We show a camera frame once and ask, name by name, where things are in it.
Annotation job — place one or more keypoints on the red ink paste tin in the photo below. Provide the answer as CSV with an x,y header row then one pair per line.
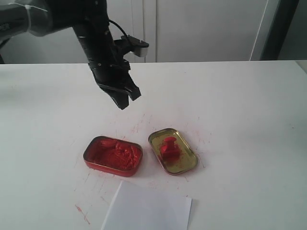
x,y
114,156

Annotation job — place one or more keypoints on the gold tin lid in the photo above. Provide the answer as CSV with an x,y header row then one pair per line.
x,y
184,163

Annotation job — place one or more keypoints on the red stamp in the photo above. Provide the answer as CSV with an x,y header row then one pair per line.
x,y
169,148

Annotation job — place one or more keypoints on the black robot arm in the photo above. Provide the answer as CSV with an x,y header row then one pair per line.
x,y
44,17

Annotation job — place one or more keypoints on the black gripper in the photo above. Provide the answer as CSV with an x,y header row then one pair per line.
x,y
97,37

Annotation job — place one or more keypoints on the white paper sheet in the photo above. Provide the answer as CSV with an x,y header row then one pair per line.
x,y
138,208

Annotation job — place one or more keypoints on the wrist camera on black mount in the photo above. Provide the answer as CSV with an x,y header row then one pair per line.
x,y
128,44

